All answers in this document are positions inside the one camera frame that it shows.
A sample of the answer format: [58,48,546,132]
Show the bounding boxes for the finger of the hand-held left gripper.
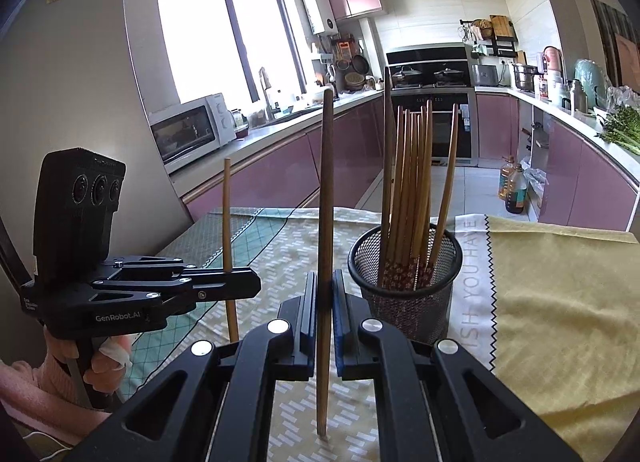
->
[91,255,263,316]

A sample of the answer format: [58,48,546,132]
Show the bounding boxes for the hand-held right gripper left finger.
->
[60,271,319,462]

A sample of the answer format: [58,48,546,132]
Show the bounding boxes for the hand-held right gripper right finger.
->
[331,269,584,462]

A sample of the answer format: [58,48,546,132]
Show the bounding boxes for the black mesh utensil holder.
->
[348,223,463,346]

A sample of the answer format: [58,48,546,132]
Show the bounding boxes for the wooden chopstick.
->
[223,157,241,344]
[315,88,335,442]

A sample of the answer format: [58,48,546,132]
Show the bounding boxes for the bunch of patterned wooden chopsticks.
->
[377,70,460,290]

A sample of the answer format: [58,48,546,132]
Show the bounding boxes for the person's left forearm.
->
[0,342,117,446]

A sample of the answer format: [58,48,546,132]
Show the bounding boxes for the person's left hand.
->
[44,329,135,397]

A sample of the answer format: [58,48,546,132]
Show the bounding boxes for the pink kitchen base cabinets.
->
[475,92,640,233]
[181,92,387,223]

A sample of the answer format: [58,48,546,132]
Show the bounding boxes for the white microwave oven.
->
[148,93,237,176]

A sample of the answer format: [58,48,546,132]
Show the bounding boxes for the grey refrigerator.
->
[0,0,194,293]

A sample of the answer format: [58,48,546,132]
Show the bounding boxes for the steel sink faucet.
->
[258,67,275,116]

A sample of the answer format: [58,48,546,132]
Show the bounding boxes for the patchwork patterned tablecloth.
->
[120,206,640,462]

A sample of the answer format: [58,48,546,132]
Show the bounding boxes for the yellow cooking oil bottle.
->
[499,156,516,201]

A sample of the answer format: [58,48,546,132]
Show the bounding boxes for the cooking oil bottles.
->
[505,165,529,215]

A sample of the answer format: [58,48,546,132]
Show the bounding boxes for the black built-in oven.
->
[390,90,477,166]

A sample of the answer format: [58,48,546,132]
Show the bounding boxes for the kitchen window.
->
[155,0,307,106]

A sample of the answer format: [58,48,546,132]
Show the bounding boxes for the black range hood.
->
[386,44,469,67]

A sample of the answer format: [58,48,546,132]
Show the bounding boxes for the silver toaster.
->
[471,64,501,88]

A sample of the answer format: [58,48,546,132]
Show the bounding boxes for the white water heater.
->
[301,0,337,36]

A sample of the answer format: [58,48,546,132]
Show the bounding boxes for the steel stock pot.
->
[512,64,539,92]

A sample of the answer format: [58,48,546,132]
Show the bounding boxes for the steel thermos flask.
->
[570,80,589,116]

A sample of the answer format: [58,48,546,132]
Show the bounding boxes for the pink kettle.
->
[541,46,565,74]

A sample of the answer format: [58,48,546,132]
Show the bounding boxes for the bunch of green vegetables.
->
[595,105,640,156]

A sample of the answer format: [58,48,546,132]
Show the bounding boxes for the clear plastic bag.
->
[605,86,640,114]

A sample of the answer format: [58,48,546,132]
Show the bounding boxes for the white cable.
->
[22,428,72,449]

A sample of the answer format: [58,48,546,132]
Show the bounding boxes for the wall-hung pans and utensils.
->
[331,35,372,93]

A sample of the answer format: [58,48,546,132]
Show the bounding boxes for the black wall rack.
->
[460,15,519,59]

